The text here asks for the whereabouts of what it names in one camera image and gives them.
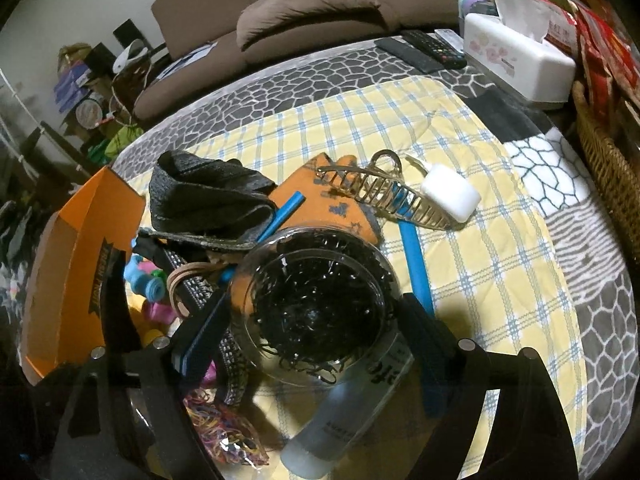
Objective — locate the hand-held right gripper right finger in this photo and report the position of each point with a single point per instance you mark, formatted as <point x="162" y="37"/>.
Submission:
<point x="427" y="360"/>

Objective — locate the wicker basket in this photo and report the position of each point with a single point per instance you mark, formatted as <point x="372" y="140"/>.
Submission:
<point x="610" y="160"/>

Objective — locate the pile of red packets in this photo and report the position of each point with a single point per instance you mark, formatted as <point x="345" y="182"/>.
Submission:
<point x="600" y="35"/>

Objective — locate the grey remote control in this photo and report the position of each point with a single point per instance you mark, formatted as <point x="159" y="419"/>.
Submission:
<point x="450" y="40"/>

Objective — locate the bag of coloured rubber bands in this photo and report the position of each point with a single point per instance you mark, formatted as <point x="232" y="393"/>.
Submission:
<point x="220" y="430"/>

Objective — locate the grey stone-pattern blanket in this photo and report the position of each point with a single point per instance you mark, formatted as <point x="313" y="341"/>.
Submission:
<point x="600" y="335"/>

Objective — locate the white tissue box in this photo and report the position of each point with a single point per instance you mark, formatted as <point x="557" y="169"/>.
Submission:
<point x="510" y="55"/>

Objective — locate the orange patterned cloth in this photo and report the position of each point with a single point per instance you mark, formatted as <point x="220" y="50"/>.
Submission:
<point x="325" y="210"/>

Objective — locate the translucent squeeze tube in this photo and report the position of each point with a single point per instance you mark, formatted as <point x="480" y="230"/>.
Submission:
<point x="320" y="440"/>

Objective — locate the gold metal hair claw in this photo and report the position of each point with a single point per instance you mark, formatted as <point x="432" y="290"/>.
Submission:
<point x="435" y="217"/>

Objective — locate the orange cardboard box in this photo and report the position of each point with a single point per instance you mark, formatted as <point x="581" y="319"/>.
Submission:
<point x="60" y="260"/>

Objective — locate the thin blue stick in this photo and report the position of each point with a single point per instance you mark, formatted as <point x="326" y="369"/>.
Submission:
<point x="285" y="212"/>

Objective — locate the black rhinestone headband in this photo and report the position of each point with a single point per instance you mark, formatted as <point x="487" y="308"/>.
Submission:
<point x="197" y="285"/>

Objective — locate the brown leather headband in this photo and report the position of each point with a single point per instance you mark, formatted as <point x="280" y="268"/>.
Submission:
<point x="175" y="280"/>

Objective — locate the cardboard box with blue print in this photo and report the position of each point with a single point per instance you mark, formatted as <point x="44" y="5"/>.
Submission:
<point x="75" y="82"/>

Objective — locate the large brown cushion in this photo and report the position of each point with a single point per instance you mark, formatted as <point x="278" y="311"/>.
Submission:
<point x="305" y="15"/>

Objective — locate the papers on sofa seat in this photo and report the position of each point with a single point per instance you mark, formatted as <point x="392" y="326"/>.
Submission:
<point x="192" y="57"/>

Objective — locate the green bag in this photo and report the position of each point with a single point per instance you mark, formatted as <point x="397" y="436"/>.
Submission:
<point x="117" y="142"/>

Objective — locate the pastel round container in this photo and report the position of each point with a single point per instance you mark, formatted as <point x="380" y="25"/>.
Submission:
<point x="475" y="2"/>

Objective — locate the white rounded case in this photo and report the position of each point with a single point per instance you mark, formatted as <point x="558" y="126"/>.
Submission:
<point x="450" y="192"/>

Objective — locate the wide blue foam curler rod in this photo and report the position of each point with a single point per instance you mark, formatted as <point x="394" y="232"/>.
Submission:
<point x="415" y="260"/>

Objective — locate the brown sofa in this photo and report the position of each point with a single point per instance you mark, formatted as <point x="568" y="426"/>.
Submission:
<point x="200" y="10"/>

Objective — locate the black remote control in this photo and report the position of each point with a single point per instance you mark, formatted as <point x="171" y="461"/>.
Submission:
<point x="410" y="55"/>
<point x="435" y="47"/>

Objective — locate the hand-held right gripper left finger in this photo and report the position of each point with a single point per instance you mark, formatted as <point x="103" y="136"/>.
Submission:
<point x="200" y="337"/>

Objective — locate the round tin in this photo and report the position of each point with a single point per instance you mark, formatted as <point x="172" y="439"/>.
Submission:
<point x="89" y="114"/>

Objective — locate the black woven headband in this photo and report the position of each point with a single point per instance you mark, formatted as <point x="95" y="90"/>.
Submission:
<point x="200" y="195"/>

